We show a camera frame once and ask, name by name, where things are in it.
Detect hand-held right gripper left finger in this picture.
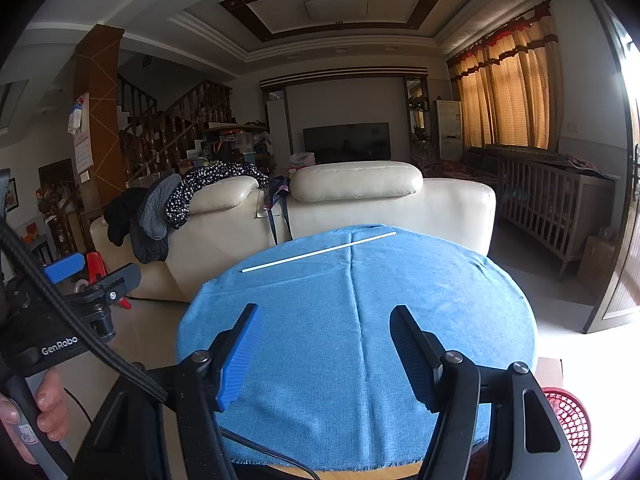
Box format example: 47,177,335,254
75,303,265,480

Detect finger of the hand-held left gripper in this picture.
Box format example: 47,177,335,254
42,252,86,286
65,264,142,313

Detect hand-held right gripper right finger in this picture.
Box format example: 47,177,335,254
389,304,583,480

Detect red mesh basket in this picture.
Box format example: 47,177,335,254
542,387,592,471

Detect person's left hand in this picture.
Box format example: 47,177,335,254
0,366,72,467

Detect low toy shelf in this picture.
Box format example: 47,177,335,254
20,222,53,266

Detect black garment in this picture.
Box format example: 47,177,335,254
103,187,151,247

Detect grey garment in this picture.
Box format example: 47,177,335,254
129,174,183,264

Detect blue tablecloth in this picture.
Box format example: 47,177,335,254
175,225,540,473

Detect dark wooden cabinet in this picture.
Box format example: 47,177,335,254
37,157,83,261

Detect thin white rod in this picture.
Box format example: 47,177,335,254
241,231,397,274

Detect floral dark garment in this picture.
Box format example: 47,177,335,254
165,161,271,230

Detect cream leather sofa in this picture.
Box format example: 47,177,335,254
91,161,497,303

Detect wooden staircase railing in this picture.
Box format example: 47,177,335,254
117,74,233,181

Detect pile of storage clutter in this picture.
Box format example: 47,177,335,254
182,122,276,176

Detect wooden baby crib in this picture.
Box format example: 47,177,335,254
487,144,616,281

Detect white tall cabinet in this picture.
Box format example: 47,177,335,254
266,100,291,166

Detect flat screen television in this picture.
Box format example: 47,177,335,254
303,122,392,163

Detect white standing air conditioner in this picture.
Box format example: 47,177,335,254
434,100,463,161

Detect wooden door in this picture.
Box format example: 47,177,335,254
582,0,640,333

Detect wooden display cabinet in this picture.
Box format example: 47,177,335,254
406,77,431,141

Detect orange curtains with red trim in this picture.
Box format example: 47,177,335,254
446,2,563,151

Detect flat ceiling light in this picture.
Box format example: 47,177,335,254
305,0,370,21

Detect black braided cable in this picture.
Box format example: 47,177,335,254
0,219,170,403

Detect wall calendar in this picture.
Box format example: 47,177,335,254
70,92,96,183

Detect purple bag with dark straps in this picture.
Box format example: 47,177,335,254
260,175,293,246

